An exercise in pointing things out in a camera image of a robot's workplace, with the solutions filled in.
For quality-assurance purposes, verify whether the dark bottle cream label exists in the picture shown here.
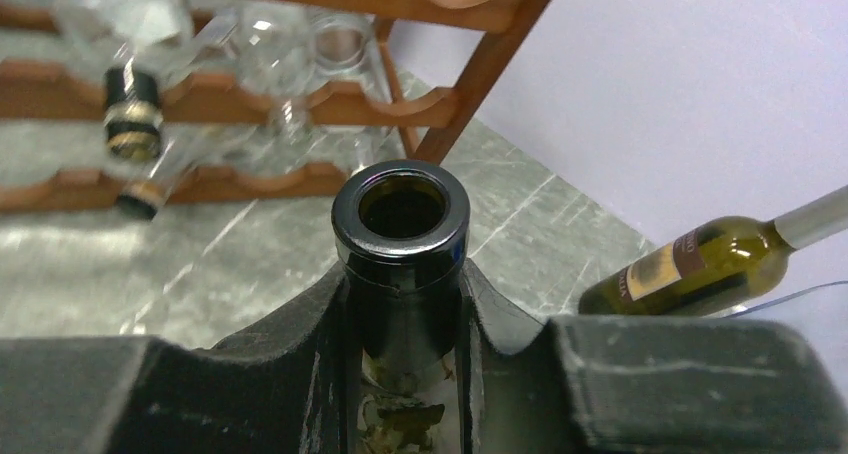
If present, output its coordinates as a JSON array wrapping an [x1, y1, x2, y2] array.
[[331, 160, 470, 453]]

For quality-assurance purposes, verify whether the green wine bottle silver cap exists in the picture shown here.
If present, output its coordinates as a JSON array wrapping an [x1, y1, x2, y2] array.
[[577, 187, 847, 316]]

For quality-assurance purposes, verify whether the brown wooden wine rack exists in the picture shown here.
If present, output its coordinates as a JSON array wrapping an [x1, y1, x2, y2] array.
[[1, 0, 551, 214]]

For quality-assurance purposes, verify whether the clear bottle lower rack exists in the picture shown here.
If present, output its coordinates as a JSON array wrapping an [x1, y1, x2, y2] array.
[[51, 0, 386, 173]]

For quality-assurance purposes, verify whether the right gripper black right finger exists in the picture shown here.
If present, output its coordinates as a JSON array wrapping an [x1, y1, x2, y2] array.
[[456, 262, 847, 453]]

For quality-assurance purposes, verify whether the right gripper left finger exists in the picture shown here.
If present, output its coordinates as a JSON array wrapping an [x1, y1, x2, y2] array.
[[1, 266, 355, 453]]

